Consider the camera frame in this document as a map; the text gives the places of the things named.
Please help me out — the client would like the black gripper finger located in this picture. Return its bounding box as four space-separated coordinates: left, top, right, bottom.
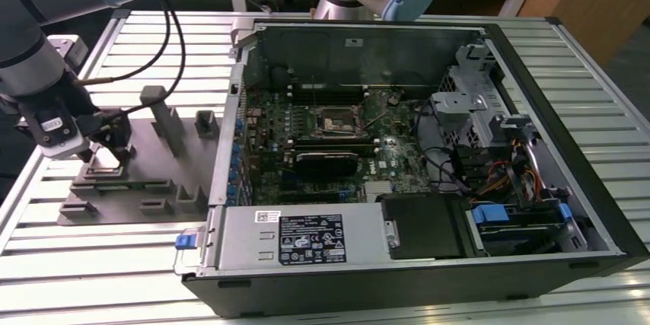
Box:
104 126 133 162
74 141 97 163

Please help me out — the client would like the silver CPU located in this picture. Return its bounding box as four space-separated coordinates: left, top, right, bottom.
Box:
86 148 125 174

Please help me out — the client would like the CPU socket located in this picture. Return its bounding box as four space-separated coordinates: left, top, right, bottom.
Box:
312 104 369 139

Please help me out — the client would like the grey parts rack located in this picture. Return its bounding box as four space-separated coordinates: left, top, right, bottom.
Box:
54 84 224 227

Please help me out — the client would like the green RAM stick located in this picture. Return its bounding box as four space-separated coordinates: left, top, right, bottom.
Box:
94 183 169 190

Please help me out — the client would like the blue case latch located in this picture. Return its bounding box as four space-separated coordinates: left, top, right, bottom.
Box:
172 232 197 253

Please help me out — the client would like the silver power supply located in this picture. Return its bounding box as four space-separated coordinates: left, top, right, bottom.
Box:
212 202 392 272

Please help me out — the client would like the black expansion slot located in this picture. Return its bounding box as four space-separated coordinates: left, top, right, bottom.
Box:
277 190 344 205

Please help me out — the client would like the black graphics card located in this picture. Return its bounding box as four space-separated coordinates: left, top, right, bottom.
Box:
292 149 360 178

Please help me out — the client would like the black RAM slot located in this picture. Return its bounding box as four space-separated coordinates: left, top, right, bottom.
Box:
286 87 369 97
286 83 369 92
286 91 369 100
286 95 369 104

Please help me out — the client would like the silver chipset heatsink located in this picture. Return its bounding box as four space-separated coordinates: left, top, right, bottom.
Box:
363 181 396 196

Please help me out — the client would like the green motherboard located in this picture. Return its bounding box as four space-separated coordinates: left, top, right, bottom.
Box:
237 87 443 206

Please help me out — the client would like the black PC case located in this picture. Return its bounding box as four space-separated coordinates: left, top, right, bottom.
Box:
173 16 650 320

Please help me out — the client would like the black plastic shroud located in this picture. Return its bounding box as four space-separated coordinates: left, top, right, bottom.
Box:
377 192 473 260

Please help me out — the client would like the silver drive cage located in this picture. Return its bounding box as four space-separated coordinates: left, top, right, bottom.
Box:
428 43 515 149

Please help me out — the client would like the blue disk carrier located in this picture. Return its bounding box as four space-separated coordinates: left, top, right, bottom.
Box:
469 205 512 224

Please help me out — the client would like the brown wooden cabinet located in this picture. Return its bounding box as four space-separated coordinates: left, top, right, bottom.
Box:
517 0 650 69

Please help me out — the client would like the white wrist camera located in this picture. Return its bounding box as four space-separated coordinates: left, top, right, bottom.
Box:
46 34 89 72
23 105 90 159

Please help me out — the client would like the black camera cable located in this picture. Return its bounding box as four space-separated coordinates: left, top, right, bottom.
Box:
73 0 184 120

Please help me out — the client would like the grey plastic bracket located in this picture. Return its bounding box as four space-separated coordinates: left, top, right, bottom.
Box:
497 113 535 132

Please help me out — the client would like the orange yellow wire bundle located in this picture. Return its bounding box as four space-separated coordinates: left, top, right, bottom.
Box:
469 142 541 204

